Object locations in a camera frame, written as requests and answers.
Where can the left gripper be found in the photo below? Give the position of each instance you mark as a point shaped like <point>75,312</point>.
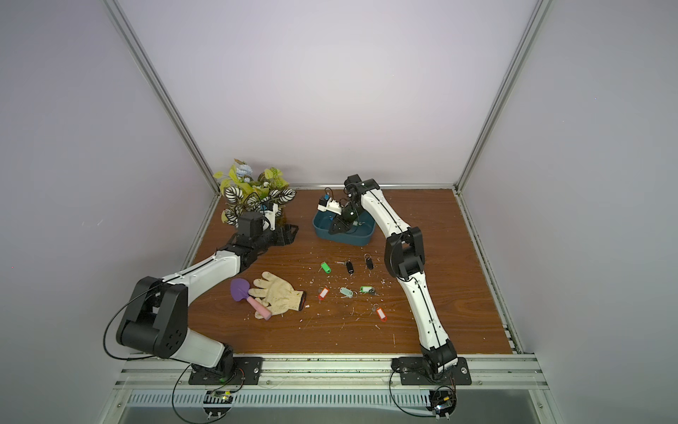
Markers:
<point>288,237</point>

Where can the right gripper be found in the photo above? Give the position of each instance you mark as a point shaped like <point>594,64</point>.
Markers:
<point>342,223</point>

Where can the teal plastic storage box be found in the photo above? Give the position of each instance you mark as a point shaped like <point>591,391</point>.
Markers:
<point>358,234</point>

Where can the green tag key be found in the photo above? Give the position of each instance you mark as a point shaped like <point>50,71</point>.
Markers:
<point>367,290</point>

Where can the pale teal tag key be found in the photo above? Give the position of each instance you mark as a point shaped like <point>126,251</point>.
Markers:
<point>347,293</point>

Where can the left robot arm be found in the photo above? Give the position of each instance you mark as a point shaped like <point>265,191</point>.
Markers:
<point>155,320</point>

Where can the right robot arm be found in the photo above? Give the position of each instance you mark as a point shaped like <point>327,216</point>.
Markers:
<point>404,258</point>

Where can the artificial potted plant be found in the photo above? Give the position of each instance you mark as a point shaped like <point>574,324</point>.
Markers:
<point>244,191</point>

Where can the beige work glove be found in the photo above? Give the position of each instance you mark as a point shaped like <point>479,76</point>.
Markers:
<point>277,294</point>

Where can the purple pink garden trowel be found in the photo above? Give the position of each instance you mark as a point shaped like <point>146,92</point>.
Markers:
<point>239,288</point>

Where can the left electronics board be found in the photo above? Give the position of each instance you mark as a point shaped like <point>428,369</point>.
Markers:
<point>217,403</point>

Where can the electronics board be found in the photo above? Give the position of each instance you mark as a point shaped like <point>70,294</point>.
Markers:
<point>443,401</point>
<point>217,403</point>

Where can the right electronics board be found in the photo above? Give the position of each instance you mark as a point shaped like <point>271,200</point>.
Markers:
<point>443,401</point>

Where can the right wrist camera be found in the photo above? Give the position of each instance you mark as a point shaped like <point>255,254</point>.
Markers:
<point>328,204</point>

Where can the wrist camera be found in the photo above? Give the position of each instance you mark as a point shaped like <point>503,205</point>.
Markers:
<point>328,204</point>
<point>271,214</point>

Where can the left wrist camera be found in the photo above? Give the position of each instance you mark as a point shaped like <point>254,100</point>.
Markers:
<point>271,214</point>

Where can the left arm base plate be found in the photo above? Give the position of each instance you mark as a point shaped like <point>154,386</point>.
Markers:
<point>231,371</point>

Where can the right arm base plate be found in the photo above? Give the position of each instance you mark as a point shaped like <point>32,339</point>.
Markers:
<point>415,370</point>

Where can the aluminium front rail frame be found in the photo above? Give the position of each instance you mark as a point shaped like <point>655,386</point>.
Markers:
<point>327,380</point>

